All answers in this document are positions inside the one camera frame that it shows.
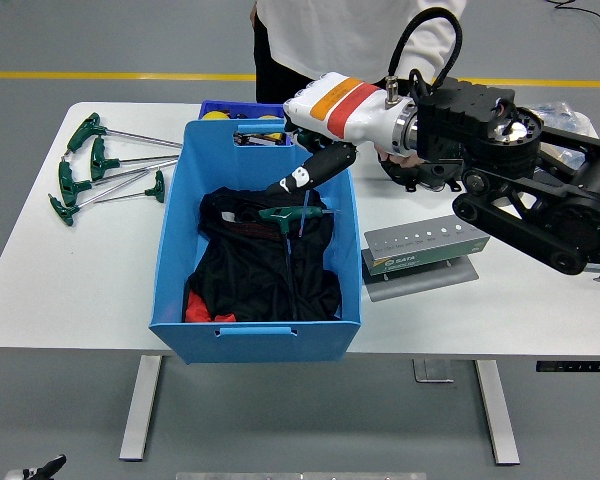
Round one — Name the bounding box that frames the black cloth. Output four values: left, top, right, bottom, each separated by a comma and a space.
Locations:
182, 187, 343, 324

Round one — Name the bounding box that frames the black plastic tray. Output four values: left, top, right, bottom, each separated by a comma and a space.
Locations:
379, 149, 465, 195

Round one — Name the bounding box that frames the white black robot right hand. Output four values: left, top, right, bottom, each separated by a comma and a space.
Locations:
264, 71, 417, 197

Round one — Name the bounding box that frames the small dark blue bin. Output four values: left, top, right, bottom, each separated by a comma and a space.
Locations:
198, 99, 294, 148

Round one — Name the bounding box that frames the grey metal table bracket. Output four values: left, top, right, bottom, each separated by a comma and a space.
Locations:
412, 358, 455, 384

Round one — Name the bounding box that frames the small green T-handle hex wrench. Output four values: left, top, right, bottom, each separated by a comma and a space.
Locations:
293, 128, 331, 237

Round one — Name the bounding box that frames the short green T-handle hex wrench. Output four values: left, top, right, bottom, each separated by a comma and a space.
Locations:
93, 169, 167, 205

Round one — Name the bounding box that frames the clear bag of resistors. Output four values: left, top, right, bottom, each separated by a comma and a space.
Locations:
527, 101, 594, 166

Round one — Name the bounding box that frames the person's left hand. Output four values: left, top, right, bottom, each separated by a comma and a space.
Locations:
377, 144, 424, 172

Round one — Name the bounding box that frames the red cloth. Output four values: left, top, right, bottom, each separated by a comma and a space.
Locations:
185, 291, 239, 324

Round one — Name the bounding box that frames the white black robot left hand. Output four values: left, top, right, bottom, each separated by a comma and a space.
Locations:
4, 453, 69, 480

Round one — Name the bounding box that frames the large green T-handle hex wrench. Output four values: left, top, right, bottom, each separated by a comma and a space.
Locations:
258, 205, 337, 322

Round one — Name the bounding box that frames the white table leg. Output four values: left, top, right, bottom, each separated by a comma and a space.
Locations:
474, 358, 521, 466
118, 354, 164, 462

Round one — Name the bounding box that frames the grey green wrench stand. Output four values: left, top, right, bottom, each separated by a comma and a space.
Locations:
361, 214, 492, 303

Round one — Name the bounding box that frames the black table control panel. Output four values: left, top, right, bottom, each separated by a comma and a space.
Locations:
535, 359, 600, 374

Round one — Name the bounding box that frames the person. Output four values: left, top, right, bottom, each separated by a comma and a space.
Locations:
249, 0, 469, 109

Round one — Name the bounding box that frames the large light blue plastic bin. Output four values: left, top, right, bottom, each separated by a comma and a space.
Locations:
148, 118, 364, 365

